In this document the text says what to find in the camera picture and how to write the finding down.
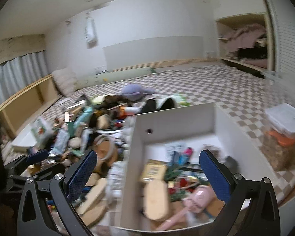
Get grey metal bowl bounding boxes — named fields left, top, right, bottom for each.
left=221, top=156, right=238, bottom=174

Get clear plastic snack container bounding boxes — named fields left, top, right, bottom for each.
left=261, top=103, right=295, bottom=171

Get white tray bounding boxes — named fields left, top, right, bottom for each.
left=11, top=124, right=38, bottom=152

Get round wooden hoop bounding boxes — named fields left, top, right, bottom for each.
left=93, top=134, right=118, bottom=162

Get white storage box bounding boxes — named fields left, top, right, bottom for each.
left=111, top=103, right=276, bottom=235

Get oval wooden board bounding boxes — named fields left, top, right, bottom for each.
left=143, top=180, right=170, bottom=222

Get wooden low shelf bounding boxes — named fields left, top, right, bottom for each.
left=0, top=74, right=61, bottom=139

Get yellow snack packet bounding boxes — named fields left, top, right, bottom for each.
left=140, top=159, right=167, bottom=183

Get beige pillow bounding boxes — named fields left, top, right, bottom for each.
left=52, top=68, right=77, bottom=96

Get grey curtain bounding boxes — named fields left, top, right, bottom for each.
left=0, top=51, right=49, bottom=105

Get purple plush toy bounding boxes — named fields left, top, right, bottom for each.
left=120, top=84, right=155, bottom=101

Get black white plush toy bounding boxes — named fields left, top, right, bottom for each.
left=139, top=98, right=176, bottom=114

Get closet shelf with clothes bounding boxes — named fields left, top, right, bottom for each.
left=216, top=13, right=275, bottom=74

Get wall air conditioner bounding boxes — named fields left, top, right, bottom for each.
left=85, top=13, right=97, bottom=49

